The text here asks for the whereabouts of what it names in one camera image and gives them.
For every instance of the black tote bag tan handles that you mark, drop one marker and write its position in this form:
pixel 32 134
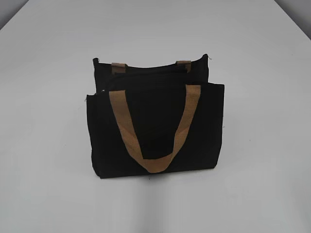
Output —
pixel 154 120

